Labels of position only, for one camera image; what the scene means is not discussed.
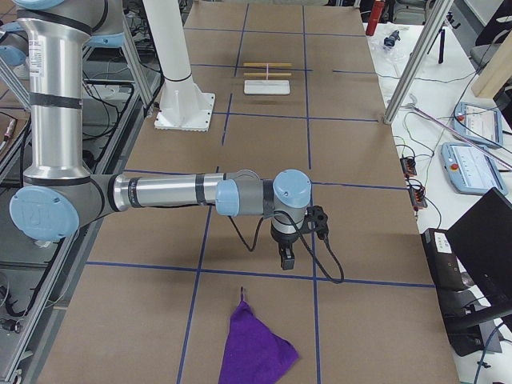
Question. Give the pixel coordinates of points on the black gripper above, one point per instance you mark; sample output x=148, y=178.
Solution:
x=285, y=242

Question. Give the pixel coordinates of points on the wooden board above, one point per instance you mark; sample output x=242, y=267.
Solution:
x=495, y=74

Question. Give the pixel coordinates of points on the white wooden towel rack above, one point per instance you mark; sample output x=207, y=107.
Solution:
x=270, y=80

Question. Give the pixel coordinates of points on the upper teach pendant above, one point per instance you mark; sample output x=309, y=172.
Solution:
x=480, y=124

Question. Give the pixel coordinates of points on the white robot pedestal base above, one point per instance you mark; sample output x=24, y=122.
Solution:
x=182, y=105

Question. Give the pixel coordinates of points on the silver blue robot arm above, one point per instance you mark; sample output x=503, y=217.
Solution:
x=59, y=195

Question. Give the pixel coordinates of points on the purple towel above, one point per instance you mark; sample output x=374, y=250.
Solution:
x=253, y=353

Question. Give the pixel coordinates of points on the upper orange connector block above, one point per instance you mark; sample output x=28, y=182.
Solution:
x=408, y=165

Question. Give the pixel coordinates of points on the lower orange connector block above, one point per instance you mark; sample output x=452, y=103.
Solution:
x=417, y=197

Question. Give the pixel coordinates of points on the black laptop monitor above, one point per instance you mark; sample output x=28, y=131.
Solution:
x=481, y=240

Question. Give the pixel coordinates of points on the black computer box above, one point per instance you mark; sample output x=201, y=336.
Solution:
x=453, y=294

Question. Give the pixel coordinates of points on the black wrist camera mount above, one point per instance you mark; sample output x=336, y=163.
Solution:
x=316, y=221

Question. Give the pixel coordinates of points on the black blue tool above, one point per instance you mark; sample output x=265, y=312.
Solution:
x=391, y=40

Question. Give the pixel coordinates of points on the teach pendant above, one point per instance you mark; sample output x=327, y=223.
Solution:
x=480, y=124
x=469, y=170

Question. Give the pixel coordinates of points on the aluminium frame post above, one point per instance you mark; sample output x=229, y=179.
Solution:
x=424, y=42

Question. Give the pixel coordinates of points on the red bottle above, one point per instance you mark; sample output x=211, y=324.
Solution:
x=375, y=15

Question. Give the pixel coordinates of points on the orange connector block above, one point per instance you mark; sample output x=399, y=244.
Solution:
x=417, y=197
x=408, y=165

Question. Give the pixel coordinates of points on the lower teach pendant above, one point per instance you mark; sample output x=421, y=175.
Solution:
x=469, y=170

